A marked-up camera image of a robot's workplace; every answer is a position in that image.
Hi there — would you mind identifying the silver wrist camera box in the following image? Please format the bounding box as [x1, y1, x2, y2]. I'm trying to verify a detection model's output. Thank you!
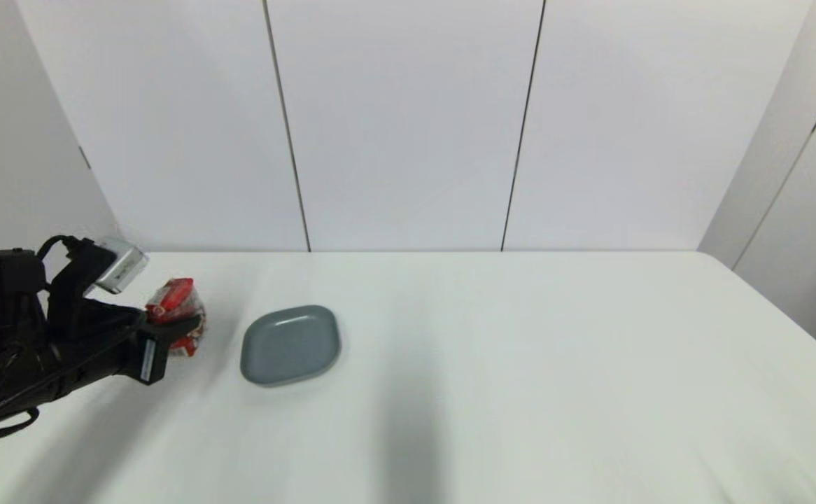
[92, 238, 150, 295]

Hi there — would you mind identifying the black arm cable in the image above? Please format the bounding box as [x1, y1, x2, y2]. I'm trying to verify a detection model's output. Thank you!
[0, 235, 95, 442]

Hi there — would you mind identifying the red milk carton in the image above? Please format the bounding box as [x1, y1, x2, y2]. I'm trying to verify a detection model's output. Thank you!
[146, 278, 207, 358]

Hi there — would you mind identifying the grey rounded square plate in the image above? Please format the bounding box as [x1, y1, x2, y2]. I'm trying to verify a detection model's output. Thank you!
[241, 305, 342, 386]

